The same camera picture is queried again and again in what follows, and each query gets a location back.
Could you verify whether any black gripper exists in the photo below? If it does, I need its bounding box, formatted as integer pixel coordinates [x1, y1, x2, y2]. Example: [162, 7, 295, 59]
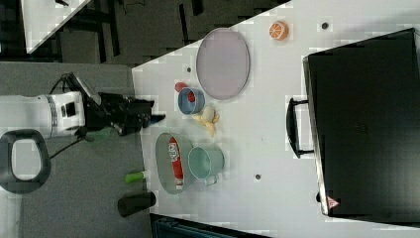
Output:
[83, 92, 165, 136]

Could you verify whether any red plush ketchup bottle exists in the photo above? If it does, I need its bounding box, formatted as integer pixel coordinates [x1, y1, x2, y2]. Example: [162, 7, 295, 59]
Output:
[168, 137, 184, 190]

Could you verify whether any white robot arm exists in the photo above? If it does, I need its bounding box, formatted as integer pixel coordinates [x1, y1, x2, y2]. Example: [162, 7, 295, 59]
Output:
[1, 91, 165, 139]

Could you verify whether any grey-green oval strainer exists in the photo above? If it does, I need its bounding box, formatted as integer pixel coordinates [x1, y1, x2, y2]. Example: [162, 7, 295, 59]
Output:
[155, 133, 195, 194]

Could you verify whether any blue bowl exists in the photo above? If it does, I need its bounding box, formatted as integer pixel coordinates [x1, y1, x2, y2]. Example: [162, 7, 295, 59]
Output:
[178, 87, 205, 115]

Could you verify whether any red strawberry on table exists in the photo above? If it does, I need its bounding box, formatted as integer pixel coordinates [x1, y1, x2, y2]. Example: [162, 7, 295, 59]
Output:
[174, 82, 187, 92]

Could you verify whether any red strawberry in bowl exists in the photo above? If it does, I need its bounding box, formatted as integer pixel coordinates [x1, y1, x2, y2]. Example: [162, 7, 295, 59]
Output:
[188, 92, 196, 102]

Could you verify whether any peeled toy banana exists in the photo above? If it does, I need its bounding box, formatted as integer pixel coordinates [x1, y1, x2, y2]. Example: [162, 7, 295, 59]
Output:
[192, 105, 220, 137]

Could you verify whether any green round toy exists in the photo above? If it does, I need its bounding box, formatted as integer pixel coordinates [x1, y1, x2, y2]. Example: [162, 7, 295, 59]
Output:
[124, 172, 147, 183]

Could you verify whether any mint green metal cup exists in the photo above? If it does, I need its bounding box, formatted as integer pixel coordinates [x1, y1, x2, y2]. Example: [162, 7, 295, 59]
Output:
[188, 144, 225, 186]

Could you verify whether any lilac oval plate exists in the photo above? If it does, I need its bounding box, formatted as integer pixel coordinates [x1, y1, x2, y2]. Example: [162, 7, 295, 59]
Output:
[196, 28, 251, 100]

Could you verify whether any dark cylinder object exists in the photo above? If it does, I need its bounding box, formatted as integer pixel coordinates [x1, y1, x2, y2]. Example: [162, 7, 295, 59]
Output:
[117, 191, 157, 217]

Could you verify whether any orange slice toy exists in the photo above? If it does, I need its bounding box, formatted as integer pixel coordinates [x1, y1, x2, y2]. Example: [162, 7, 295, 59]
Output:
[269, 21, 289, 41]

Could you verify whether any black toaster oven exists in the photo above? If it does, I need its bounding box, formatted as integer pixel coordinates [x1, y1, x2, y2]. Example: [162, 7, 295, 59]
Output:
[302, 28, 419, 227]

